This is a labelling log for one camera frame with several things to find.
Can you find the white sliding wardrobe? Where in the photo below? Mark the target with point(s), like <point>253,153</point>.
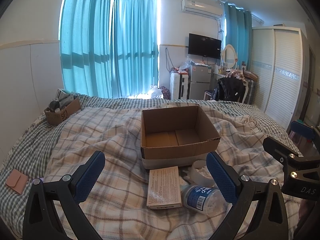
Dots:
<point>277,59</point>

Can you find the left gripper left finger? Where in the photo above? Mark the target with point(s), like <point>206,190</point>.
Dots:
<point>41,220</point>

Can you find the white plastic bag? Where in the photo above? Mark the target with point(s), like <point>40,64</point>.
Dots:
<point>155,93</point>

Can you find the white tape roll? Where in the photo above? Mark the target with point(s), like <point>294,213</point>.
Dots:
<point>199,174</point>

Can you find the open brown cardboard box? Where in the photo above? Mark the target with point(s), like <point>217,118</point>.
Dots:
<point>176,136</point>

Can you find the teal window curtains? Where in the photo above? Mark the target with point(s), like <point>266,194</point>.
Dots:
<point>109,48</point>

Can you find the oval white vanity mirror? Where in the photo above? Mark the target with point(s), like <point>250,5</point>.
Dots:
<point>229,57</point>

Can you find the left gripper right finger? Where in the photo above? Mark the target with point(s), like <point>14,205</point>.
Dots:
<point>269,220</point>

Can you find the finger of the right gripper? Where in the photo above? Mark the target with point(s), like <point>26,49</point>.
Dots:
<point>281,152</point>
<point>303,130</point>

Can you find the clear jar blue label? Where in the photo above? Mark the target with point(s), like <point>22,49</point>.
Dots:
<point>205,200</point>

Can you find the white suitcase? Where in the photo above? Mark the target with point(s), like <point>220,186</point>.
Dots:
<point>179,82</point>

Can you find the silver mini fridge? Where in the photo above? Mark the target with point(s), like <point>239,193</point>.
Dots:
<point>200,76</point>

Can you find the black wall television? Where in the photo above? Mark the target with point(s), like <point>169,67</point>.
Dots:
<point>204,46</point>

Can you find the chair with black jacket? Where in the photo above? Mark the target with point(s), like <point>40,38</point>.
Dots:
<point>230,89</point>

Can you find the teal side curtain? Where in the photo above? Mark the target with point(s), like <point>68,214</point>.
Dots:
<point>239,32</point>

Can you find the person's right hand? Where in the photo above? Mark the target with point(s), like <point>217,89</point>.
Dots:
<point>303,211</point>

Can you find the beige printed box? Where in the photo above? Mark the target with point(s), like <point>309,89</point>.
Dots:
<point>164,189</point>

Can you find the white air conditioner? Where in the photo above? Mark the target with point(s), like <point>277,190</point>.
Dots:
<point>201,9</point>

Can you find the small brown box with clutter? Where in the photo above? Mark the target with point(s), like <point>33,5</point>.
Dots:
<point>63,105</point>

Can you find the green gingham bed sheet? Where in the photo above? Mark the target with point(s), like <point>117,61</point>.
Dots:
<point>37,134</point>

